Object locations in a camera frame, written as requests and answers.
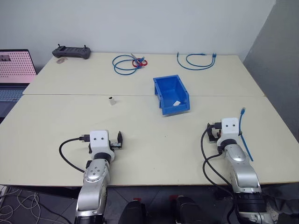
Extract dark rounded shape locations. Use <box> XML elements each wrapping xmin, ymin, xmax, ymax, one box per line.
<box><xmin>169</xmin><ymin>195</ymin><xmax>204</xmax><ymax>224</ymax></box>
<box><xmin>118</xmin><ymin>197</ymin><xmax>147</xmax><ymax>224</ymax></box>

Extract blue plastic storage bin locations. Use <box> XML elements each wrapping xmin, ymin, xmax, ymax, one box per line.
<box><xmin>153</xmin><ymin>74</ymin><xmax>191</xmax><ymax>117</ymax></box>

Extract white floor cables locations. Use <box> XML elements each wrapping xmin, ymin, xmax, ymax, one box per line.
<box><xmin>0</xmin><ymin>185</ymin><xmax>44</xmax><ymax>224</ymax></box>

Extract grey remote controller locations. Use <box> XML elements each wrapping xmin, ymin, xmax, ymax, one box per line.
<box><xmin>51</xmin><ymin>43</ymin><xmax>92</xmax><ymax>60</ymax></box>

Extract open laptop computer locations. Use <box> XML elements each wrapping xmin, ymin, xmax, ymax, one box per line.
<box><xmin>0</xmin><ymin>49</ymin><xmax>38</xmax><ymax>119</ymax></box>

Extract grey cloth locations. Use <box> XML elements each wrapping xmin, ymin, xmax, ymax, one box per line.
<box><xmin>265</xmin><ymin>195</ymin><xmax>299</xmax><ymax>216</ymax></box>

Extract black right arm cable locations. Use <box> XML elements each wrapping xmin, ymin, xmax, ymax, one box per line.
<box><xmin>201</xmin><ymin>128</ymin><xmax>237</xmax><ymax>188</ymax></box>

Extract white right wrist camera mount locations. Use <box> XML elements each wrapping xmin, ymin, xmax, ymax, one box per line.
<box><xmin>217</xmin><ymin>118</ymin><xmax>242</xmax><ymax>147</ymax></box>

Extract blue cable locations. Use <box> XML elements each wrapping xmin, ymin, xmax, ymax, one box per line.
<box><xmin>112</xmin><ymin>53</ymin><xmax>147</xmax><ymax>76</ymax></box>
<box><xmin>176</xmin><ymin>52</ymin><xmax>218</xmax><ymax>70</ymax></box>
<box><xmin>238</xmin><ymin>107</ymin><xmax>254</xmax><ymax>162</ymax></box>

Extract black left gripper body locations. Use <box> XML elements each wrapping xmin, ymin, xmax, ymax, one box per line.
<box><xmin>88</xmin><ymin>139</ymin><xmax>123</xmax><ymax>155</ymax></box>

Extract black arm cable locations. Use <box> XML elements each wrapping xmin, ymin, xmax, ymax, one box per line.
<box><xmin>58</xmin><ymin>133</ymin><xmax>91</xmax><ymax>174</ymax></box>
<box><xmin>201</xmin><ymin>128</ymin><xmax>237</xmax><ymax>188</ymax></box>

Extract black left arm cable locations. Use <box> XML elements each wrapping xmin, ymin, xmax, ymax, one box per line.
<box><xmin>58</xmin><ymin>133</ymin><xmax>91</xmax><ymax>174</ymax></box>

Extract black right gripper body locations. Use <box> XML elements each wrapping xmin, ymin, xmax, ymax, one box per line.
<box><xmin>206</xmin><ymin>121</ymin><xmax>223</xmax><ymax>144</ymax></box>

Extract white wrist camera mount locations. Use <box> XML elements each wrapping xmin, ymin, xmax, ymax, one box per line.
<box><xmin>89</xmin><ymin>130</ymin><xmax>116</xmax><ymax>162</ymax></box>
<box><xmin>217</xmin><ymin>118</ymin><xmax>242</xmax><ymax>147</ymax></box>

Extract red scissors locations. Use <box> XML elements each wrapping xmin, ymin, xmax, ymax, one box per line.
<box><xmin>132</xmin><ymin>57</ymin><xmax>149</xmax><ymax>69</ymax></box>

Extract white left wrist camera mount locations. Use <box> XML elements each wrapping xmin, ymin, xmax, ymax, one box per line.
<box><xmin>89</xmin><ymin>130</ymin><xmax>116</xmax><ymax>162</ymax></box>

